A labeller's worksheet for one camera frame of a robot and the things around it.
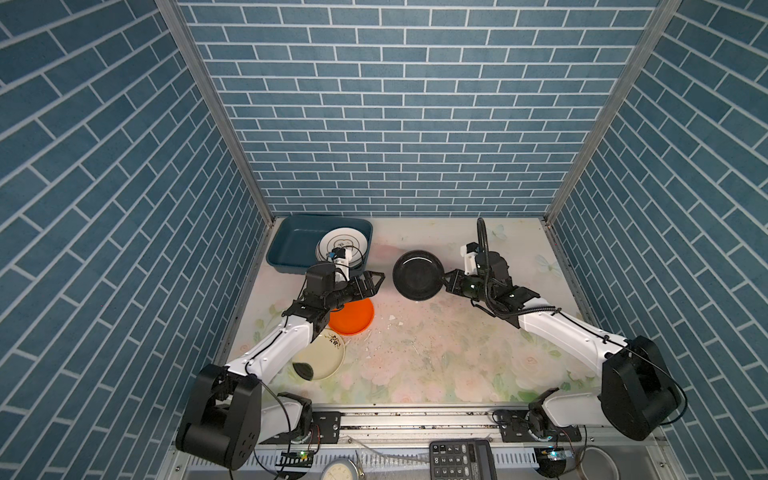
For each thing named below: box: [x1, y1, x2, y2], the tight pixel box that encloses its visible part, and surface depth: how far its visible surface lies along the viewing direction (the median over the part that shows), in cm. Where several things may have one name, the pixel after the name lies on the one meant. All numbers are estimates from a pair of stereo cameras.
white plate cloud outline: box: [316, 227, 368, 269], surface depth 111 cm
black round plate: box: [393, 250, 445, 301], surface depth 87 cm
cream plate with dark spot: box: [292, 328, 346, 381], surface depth 85 cm
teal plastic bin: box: [266, 215, 374, 275], surface depth 114 cm
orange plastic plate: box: [328, 298, 375, 335], surface depth 92 cm
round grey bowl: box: [580, 445, 621, 480], surface depth 70 cm
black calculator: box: [429, 439, 498, 480], surface depth 69 cm
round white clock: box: [322, 458, 359, 480], surface depth 66 cm
